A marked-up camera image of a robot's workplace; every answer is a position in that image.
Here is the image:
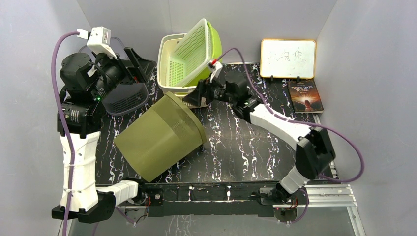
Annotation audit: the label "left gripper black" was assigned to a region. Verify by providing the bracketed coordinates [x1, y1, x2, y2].
[89, 47, 155, 100]

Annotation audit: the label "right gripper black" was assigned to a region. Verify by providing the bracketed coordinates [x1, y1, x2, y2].
[183, 74, 236, 108]

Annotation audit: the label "grey slatted bin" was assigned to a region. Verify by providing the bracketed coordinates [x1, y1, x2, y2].
[101, 83, 149, 117]

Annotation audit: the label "olive green slatted bin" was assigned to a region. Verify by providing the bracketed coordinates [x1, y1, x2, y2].
[114, 92, 207, 182]

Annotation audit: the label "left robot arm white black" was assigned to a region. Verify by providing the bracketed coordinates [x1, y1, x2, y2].
[51, 47, 156, 224]

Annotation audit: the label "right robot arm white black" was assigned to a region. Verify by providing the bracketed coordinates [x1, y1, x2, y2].
[183, 75, 335, 205]

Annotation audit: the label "cream perforated storage basket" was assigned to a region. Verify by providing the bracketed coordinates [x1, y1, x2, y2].
[157, 33, 222, 99]

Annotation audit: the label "pale green colander basket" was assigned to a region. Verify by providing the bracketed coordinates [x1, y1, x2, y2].
[167, 18, 213, 88]

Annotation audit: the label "lime green plastic basin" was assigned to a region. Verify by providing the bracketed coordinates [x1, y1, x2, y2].
[186, 18, 223, 87]

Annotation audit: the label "dark book three days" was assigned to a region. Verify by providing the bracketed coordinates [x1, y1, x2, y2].
[287, 79, 324, 114]

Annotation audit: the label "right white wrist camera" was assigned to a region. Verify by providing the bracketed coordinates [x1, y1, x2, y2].
[208, 59, 223, 83]

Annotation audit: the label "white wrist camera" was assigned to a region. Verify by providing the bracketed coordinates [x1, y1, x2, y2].
[208, 59, 223, 83]
[77, 27, 117, 59]

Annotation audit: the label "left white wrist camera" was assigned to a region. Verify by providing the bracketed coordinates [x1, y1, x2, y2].
[77, 27, 117, 59]

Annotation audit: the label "small whiteboard orange frame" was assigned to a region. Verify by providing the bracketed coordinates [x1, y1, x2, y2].
[260, 39, 317, 79]

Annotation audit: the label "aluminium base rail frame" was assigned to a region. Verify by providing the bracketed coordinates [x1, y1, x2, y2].
[60, 112, 367, 236]

